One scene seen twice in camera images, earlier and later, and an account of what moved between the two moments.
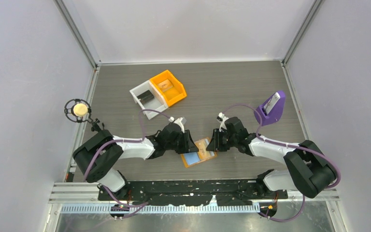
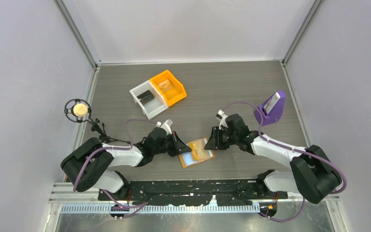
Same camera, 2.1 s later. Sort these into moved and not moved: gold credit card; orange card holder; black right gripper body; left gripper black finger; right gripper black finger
Moved: gold credit card; left gripper black finger
Not moved: right gripper black finger; orange card holder; black right gripper body
